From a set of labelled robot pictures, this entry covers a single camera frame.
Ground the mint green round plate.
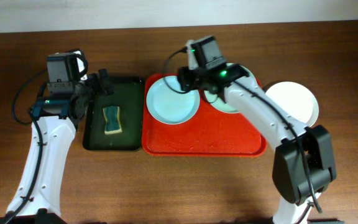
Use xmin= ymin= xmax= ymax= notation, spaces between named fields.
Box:
xmin=203 ymin=63 xmax=257 ymax=114

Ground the black plastic tray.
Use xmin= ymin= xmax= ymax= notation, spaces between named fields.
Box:
xmin=83 ymin=77 xmax=145 ymax=152

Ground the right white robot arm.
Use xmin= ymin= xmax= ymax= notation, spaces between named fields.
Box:
xmin=177 ymin=63 xmax=337 ymax=223

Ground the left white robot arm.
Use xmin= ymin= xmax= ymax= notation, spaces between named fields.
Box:
xmin=0 ymin=69 xmax=114 ymax=223

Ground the white round plate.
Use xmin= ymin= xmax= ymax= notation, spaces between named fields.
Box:
xmin=266 ymin=82 xmax=319 ymax=126

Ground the red plastic tray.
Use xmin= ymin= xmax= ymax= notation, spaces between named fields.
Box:
xmin=140 ymin=73 xmax=267 ymax=157

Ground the light blue round plate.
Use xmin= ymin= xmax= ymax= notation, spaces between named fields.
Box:
xmin=146 ymin=75 xmax=201 ymax=124

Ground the green yellow sponge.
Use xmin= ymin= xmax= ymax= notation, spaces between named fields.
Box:
xmin=103 ymin=106 xmax=122 ymax=135

